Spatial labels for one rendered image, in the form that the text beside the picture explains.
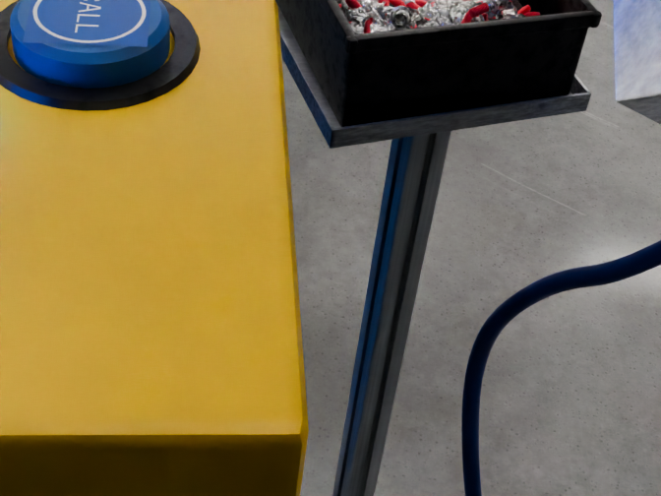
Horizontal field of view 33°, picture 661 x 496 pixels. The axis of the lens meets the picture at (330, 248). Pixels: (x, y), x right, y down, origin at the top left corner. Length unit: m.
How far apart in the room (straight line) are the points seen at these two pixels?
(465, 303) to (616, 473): 0.35
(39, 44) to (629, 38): 0.36
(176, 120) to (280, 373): 0.08
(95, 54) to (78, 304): 0.07
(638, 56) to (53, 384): 0.41
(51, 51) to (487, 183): 1.71
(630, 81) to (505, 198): 1.38
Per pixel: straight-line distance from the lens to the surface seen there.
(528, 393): 1.66
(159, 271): 0.24
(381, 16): 0.74
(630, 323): 1.81
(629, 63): 0.58
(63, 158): 0.27
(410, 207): 0.81
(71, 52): 0.29
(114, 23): 0.30
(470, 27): 0.69
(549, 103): 0.75
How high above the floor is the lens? 1.24
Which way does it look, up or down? 44 degrees down
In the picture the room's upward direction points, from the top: 7 degrees clockwise
